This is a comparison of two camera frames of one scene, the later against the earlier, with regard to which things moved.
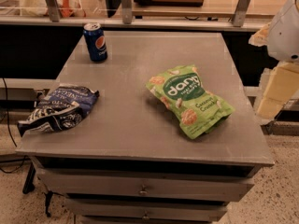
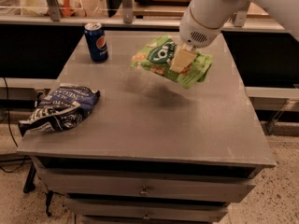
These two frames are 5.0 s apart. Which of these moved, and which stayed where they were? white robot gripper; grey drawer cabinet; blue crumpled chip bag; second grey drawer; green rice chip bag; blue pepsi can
Moved: green rice chip bag; white robot gripper
Stayed: blue crumpled chip bag; blue pepsi can; second grey drawer; grey drawer cabinet
